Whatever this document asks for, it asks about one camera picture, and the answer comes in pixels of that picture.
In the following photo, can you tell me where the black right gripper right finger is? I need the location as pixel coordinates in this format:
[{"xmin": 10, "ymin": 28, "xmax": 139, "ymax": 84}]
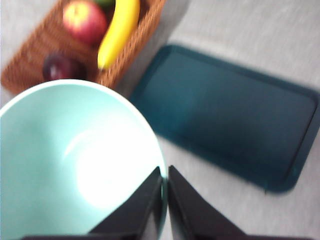
[{"xmin": 167, "ymin": 165, "xmax": 320, "ymax": 240}]

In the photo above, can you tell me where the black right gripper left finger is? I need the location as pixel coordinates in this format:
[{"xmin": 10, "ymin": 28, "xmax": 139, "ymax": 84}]
[{"xmin": 22, "ymin": 166, "xmax": 161, "ymax": 240}]

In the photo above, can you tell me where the teal ribbed bowl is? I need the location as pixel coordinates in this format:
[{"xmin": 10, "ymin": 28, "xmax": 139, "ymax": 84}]
[{"xmin": 0, "ymin": 79, "xmax": 168, "ymax": 240}]

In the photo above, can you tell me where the dark red plum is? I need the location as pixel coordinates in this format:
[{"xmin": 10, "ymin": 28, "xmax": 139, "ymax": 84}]
[{"xmin": 41, "ymin": 53, "xmax": 87, "ymax": 81}]

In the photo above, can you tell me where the black rectangular tray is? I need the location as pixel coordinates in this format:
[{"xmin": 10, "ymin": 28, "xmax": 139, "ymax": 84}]
[{"xmin": 129, "ymin": 44, "xmax": 320, "ymax": 195}]

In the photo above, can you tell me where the yellow banana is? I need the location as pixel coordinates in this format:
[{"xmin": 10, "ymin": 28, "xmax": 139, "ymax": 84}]
[{"xmin": 96, "ymin": 0, "xmax": 141, "ymax": 70}]

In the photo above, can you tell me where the brown wicker basket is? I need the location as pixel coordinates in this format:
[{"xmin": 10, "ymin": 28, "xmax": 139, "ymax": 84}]
[{"xmin": 0, "ymin": 0, "xmax": 167, "ymax": 97}]

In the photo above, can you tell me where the red orange peach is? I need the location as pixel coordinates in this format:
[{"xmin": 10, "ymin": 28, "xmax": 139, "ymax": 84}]
[{"xmin": 62, "ymin": 0, "xmax": 108, "ymax": 46}]

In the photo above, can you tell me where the dark green fruit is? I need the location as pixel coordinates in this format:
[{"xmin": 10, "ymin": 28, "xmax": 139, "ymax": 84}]
[{"xmin": 93, "ymin": 0, "xmax": 116, "ymax": 10}]

